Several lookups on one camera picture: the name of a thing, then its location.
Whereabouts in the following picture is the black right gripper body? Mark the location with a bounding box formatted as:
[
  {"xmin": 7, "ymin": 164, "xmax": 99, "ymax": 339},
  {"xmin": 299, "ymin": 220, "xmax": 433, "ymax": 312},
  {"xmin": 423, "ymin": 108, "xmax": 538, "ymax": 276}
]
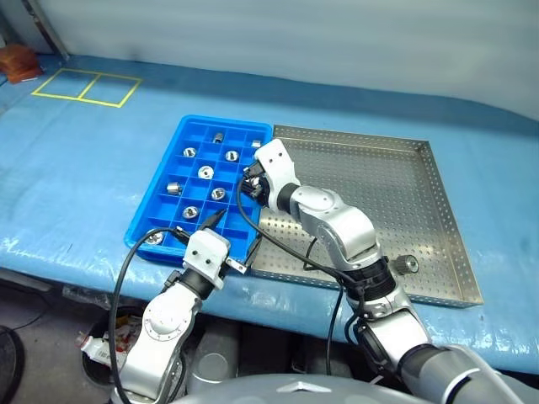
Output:
[{"xmin": 242, "ymin": 162, "xmax": 274, "ymax": 208}]

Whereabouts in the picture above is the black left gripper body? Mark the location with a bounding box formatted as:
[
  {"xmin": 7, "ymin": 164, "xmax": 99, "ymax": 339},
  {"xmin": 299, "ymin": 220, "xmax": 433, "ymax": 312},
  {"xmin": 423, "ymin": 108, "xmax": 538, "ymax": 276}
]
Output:
[{"xmin": 223, "ymin": 257, "xmax": 249, "ymax": 275}]

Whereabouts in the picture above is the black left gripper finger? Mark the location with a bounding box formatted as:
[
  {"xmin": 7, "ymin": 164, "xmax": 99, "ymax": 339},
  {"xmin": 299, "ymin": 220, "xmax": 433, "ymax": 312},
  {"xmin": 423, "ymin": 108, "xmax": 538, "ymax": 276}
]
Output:
[
  {"xmin": 245, "ymin": 235, "xmax": 263, "ymax": 270},
  {"xmin": 200, "ymin": 209, "xmax": 228, "ymax": 231}
]

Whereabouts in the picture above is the blue compartment tray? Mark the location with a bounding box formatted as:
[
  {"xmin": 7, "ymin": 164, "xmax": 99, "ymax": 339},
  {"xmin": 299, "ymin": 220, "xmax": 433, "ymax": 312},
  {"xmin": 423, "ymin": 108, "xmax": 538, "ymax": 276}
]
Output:
[{"xmin": 123, "ymin": 114, "xmax": 273, "ymax": 274}]

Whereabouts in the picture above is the dark grey rounded shape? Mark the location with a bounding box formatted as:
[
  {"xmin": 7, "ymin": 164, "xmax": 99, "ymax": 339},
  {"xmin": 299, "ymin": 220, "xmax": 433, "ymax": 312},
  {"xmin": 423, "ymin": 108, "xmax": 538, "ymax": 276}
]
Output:
[{"xmin": 184, "ymin": 323, "xmax": 241, "ymax": 395}]

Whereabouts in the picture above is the perforated metal tray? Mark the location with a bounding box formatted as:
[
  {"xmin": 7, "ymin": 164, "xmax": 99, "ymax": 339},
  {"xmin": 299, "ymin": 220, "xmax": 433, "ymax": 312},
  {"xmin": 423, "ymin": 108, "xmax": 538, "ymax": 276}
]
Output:
[{"xmin": 248, "ymin": 124, "xmax": 484, "ymax": 310}]

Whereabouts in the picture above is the grey robot torso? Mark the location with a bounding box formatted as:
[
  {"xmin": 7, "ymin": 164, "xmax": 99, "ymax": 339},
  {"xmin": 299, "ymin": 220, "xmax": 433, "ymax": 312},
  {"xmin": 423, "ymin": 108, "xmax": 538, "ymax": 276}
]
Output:
[{"xmin": 172, "ymin": 374, "xmax": 422, "ymax": 404}]

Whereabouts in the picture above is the black bin with trash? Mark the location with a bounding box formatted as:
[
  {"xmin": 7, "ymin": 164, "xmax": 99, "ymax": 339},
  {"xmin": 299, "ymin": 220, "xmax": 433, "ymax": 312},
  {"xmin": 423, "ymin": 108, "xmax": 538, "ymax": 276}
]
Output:
[{"xmin": 79, "ymin": 309, "xmax": 144, "ymax": 386}]

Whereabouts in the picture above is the yellow tape rectangle marking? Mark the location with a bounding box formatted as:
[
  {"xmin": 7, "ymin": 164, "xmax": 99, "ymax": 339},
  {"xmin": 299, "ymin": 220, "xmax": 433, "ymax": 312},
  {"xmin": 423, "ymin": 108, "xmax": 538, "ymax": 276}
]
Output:
[{"xmin": 31, "ymin": 68, "xmax": 143, "ymax": 109}]

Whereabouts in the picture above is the black round floor object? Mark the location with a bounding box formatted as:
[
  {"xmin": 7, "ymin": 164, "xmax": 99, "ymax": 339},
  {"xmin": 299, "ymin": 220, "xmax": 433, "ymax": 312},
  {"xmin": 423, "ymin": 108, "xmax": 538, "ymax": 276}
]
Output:
[{"xmin": 0, "ymin": 324, "xmax": 27, "ymax": 404}]

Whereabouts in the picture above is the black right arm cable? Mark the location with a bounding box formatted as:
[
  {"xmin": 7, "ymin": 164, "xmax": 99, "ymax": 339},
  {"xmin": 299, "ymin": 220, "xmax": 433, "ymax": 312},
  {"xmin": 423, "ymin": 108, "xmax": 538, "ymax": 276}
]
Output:
[{"xmin": 235, "ymin": 180, "xmax": 367, "ymax": 378}]

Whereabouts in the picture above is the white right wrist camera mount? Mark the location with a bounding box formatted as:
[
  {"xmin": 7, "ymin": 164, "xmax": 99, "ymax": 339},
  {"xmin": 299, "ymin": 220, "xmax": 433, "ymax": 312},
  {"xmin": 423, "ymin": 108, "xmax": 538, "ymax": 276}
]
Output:
[{"xmin": 253, "ymin": 140, "xmax": 302, "ymax": 211}]

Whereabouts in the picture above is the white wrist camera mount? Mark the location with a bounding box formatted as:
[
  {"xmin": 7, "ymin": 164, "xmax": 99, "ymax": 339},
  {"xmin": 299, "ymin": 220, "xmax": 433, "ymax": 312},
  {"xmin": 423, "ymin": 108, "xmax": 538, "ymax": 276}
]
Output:
[
  {"xmin": 253, "ymin": 140, "xmax": 302, "ymax": 211},
  {"xmin": 181, "ymin": 230, "xmax": 232, "ymax": 290}
]

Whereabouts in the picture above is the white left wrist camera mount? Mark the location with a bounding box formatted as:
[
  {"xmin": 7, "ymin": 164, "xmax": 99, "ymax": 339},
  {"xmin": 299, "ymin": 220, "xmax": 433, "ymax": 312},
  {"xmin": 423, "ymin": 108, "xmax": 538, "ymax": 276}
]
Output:
[{"xmin": 181, "ymin": 230, "xmax": 232, "ymax": 290}]

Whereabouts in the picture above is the grey metal frame pole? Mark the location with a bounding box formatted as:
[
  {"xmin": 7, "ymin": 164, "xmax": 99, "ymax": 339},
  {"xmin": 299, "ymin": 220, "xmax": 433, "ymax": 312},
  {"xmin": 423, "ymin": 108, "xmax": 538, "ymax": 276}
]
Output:
[{"xmin": 24, "ymin": 0, "xmax": 71, "ymax": 62}]

